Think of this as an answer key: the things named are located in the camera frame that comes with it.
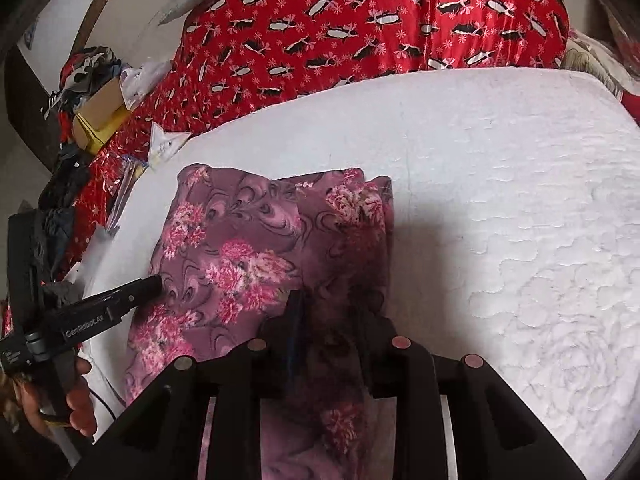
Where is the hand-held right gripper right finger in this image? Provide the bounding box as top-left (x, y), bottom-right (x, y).
top-left (357, 305), bottom-right (587, 480)

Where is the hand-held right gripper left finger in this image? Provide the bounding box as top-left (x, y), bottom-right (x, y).
top-left (67, 291), bottom-right (307, 480)

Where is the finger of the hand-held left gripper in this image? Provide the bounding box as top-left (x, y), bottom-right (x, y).
top-left (102, 274), bottom-right (164, 317)

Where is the purple floral cloth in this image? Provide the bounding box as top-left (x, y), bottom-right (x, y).
top-left (122, 162), bottom-right (398, 480)

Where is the pile of mixed clothes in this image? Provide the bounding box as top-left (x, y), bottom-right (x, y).
top-left (42, 46), bottom-right (126, 128)

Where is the person's left hand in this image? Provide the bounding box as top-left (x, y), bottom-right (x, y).
top-left (14, 355), bottom-right (99, 442)

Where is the clear plastic packet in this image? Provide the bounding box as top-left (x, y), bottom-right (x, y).
top-left (106, 156), bottom-right (152, 235)

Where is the dark clothing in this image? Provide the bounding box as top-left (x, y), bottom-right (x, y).
top-left (36, 144), bottom-right (95, 283)

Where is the yellow box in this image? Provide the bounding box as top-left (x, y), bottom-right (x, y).
top-left (71, 105), bottom-right (132, 155)

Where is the white quilted mattress pad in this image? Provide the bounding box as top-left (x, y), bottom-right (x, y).
top-left (75, 67), bottom-right (640, 480)

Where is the white plastic bag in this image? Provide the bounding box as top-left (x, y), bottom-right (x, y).
top-left (119, 60), bottom-right (175, 112)

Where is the red printed bedsheet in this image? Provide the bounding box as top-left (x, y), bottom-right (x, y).
top-left (2, 0), bottom-right (571, 341)

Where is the black cable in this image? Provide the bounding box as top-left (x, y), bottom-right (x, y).
top-left (89, 389), bottom-right (122, 423)

